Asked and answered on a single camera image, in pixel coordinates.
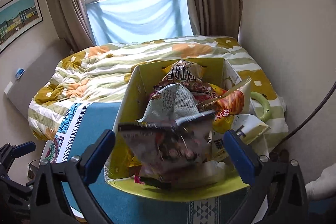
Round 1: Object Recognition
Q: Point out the translucent white packet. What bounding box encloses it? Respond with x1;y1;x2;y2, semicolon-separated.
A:
169;160;228;189

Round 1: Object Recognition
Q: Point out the grey newsprint snack bag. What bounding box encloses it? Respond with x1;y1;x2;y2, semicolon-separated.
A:
138;84;199;123

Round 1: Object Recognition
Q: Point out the framed houses picture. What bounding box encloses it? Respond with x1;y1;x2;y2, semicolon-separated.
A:
0;0;43;52

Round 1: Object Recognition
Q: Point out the white cheese fries bag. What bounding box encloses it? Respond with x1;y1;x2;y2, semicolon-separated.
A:
198;77;269;162

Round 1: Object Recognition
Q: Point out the green cardboard box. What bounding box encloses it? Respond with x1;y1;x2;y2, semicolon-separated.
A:
104;57;245;202

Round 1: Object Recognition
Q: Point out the floral striped duvet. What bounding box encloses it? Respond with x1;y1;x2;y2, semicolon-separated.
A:
27;35;289;150

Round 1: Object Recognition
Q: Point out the grey headboard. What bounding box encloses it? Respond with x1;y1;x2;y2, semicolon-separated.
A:
4;39;71;119

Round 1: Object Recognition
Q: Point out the gold Pillows chocolate bag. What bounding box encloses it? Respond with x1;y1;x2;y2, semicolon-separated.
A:
126;148;142;168

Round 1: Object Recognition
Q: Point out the light blue window cloth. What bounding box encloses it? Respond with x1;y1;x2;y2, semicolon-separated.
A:
86;0;193;46

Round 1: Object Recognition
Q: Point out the black cable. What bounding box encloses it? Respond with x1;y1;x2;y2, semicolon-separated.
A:
273;80;336;154

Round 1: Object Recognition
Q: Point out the green crescent pillow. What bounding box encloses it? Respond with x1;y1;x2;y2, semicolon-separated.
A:
249;92;272;123

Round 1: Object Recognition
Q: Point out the dark maroon snack bag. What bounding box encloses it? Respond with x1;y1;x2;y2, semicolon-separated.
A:
118;110;215;182

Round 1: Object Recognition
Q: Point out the yellow potato chip bag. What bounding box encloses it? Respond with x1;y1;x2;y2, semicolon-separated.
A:
153;60;217;101

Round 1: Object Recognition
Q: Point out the blue tape dispenser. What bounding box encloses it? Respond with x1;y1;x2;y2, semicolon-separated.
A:
15;68;25;81

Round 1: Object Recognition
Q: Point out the teal patterned table cloth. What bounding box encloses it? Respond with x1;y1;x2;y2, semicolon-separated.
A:
39;101;268;224

